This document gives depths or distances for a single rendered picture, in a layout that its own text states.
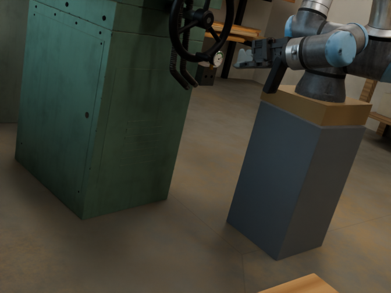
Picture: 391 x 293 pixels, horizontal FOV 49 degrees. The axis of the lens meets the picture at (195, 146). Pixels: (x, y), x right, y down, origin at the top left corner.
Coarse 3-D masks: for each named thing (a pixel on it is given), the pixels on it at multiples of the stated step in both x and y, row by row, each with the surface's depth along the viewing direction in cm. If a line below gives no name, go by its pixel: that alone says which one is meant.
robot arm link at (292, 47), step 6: (288, 42) 121; (294, 42) 120; (288, 48) 120; (294, 48) 119; (288, 54) 120; (294, 54) 119; (288, 60) 121; (294, 60) 120; (294, 66) 121; (300, 66) 120
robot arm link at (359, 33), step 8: (328, 24) 125; (336, 24) 124; (344, 24) 124; (352, 24) 124; (360, 24) 125; (328, 32) 124; (352, 32) 119; (360, 32) 121; (360, 40) 120; (360, 48) 122
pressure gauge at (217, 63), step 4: (220, 52) 171; (212, 56) 170; (216, 56) 171; (220, 56) 172; (212, 60) 171; (216, 60) 172; (220, 60) 173; (212, 64) 172; (216, 64) 173; (220, 64) 174; (212, 68) 175
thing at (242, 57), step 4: (240, 52) 134; (244, 52) 133; (240, 56) 134; (244, 56) 133; (248, 56) 132; (252, 56) 131; (240, 60) 134; (244, 60) 133; (248, 60) 132; (252, 60) 131; (236, 64) 135; (236, 68) 137; (240, 68) 136
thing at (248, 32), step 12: (240, 0) 488; (264, 0) 462; (288, 0) 465; (240, 12) 489; (216, 24) 426; (240, 24) 497; (204, 36) 415; (228, 36) 434; (240, 36) 456; (252, 36) 456; (228, 48) 507; (228, 60) 508; (228, 72) 515
